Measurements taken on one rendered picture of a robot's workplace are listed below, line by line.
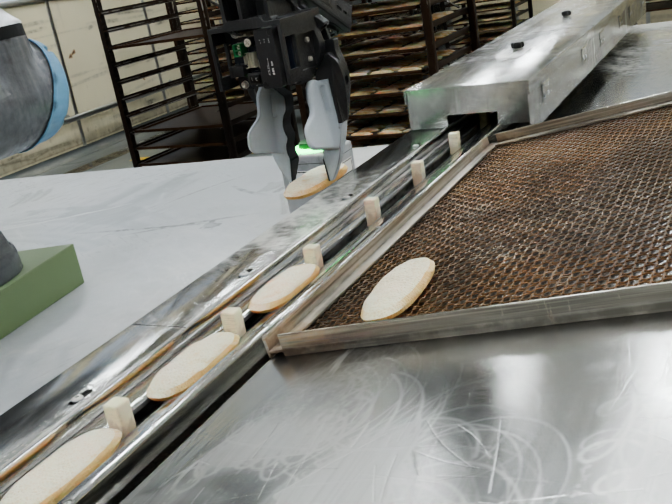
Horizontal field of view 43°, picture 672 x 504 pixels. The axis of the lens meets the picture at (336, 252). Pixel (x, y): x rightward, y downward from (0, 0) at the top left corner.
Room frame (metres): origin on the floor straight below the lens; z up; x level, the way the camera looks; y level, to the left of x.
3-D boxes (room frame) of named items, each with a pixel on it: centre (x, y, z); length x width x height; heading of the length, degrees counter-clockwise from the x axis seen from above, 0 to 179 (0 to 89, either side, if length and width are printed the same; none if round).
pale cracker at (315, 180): (0.77, 0.01, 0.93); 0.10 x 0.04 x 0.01; 151
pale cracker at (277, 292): (0.69, 0.05, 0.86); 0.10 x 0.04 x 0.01; 151
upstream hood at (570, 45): (1.71, -0.52, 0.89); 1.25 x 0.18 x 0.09; 151
